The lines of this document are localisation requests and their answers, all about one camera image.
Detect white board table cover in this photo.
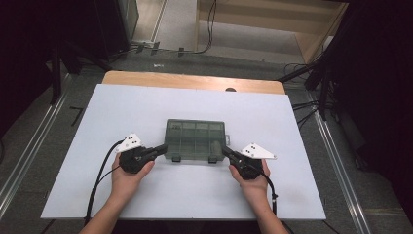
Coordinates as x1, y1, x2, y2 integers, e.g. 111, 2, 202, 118
40, 83, 326, 221

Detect dark glass-fronted cabinet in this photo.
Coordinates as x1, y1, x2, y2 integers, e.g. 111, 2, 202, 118
94, 0, 140, 62

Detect smoky transparent plastic storage box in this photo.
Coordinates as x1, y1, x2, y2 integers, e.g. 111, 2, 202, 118
164, 118, 232, 164

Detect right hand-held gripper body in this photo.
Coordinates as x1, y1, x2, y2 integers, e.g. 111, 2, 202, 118
232, 142, 278, 181

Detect wooden table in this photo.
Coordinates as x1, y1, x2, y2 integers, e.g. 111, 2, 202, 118
101, 70, 286, 96

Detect person's left hand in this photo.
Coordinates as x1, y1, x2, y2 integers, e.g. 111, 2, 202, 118
111, 152, 156, 200

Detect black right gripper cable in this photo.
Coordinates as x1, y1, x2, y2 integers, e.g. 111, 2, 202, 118
260, 171, 280, 216

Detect black floor cable bundle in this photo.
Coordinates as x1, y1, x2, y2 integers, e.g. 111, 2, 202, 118
111, 0, 218, 59

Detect metal floor rail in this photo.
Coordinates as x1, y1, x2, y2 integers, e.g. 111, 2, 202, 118
0, 94, 70, 217
306, 92, 374, 234

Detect wooden step platform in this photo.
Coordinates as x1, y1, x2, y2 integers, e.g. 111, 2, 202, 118
195, 0, 349, 65

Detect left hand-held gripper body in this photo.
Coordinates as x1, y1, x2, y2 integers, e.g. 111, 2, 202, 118
115, 132, 160, 175

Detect black floor cables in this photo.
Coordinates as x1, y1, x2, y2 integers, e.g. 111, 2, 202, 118
291, 99, 322, 130

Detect person's right hand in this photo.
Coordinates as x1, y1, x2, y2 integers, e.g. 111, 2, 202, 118
228, 158, 272, 200

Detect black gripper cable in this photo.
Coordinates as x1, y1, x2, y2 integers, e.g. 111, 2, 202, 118
84, 139, 126, 226
260, 171, 280, 216

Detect black metal stand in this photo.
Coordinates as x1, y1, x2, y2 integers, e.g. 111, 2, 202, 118
48, 38, 115, 105
277, 0, 350, 122

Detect black curtain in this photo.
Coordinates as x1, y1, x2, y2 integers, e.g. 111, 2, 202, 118
324, 0, 413, 217

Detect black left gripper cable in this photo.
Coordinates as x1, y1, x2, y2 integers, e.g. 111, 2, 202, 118
84, 139, 126, 226

